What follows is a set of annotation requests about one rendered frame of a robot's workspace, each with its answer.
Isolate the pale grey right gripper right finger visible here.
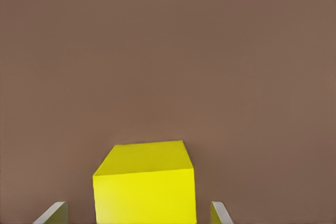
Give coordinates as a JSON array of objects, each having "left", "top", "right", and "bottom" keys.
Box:
[{"left": 210, "top": 201, "right": 234, "bottom": 224}]

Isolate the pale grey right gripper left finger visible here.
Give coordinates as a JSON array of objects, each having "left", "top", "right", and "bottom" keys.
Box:
[{"left": 31, "top": 201, "right": 69, "bottom": 224}]

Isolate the yellow cube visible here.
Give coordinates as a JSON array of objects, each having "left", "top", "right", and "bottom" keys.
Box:
[{"left": 92, "top": 140, "right": 197, "bottom": 224}]

